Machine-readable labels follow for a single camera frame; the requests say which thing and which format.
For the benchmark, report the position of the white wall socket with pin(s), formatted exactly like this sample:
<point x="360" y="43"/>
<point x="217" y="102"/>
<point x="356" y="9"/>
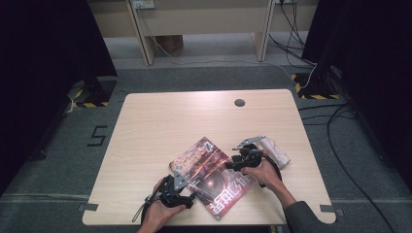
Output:
<point x="143" y="4"/>

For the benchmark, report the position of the glossy red magazine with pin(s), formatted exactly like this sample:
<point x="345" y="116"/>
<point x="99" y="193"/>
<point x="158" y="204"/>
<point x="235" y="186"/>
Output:
<point x="210" y="181"/>

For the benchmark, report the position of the stand base with striped tape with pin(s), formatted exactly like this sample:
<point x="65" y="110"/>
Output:
<point x="315" y="84"/>
<point x="97" y="92"/>

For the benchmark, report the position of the beige wooden desk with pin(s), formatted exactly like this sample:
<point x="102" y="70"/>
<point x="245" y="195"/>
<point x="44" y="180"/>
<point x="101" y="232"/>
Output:
<point x="200" y="22"/>

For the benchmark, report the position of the beige textured cloth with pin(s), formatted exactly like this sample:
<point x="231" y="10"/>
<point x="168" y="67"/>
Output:
<point x="277" y="152"/>

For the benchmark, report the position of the person's left hand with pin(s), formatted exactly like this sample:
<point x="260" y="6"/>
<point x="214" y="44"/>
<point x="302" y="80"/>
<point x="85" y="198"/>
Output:
<point x="157" y="216"/>

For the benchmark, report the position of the person's right hand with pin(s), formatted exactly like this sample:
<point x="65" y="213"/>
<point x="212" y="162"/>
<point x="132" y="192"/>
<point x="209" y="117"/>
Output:
<point x="267" y="176"/>

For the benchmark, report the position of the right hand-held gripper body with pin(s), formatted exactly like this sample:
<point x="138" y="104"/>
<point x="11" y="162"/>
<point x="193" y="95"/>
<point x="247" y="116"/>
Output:
<point x="251" y="157"/>

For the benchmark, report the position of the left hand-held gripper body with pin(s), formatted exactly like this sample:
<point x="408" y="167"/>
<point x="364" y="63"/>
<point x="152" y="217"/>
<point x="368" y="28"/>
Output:
<point x="171" y="192"/>

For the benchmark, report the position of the grey tape strip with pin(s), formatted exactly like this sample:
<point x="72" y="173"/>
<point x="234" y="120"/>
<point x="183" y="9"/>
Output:
<point x="88" y="207"/>
<point x="330" y="209"/>

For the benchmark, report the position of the black curtain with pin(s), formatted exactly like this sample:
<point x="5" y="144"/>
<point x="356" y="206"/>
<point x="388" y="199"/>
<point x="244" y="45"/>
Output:
<point x="382" y="64"/>
<point x="39" y="64"/>

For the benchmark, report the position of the brown cardboard box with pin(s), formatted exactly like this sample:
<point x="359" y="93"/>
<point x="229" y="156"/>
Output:
<point x="170" y="43"/>

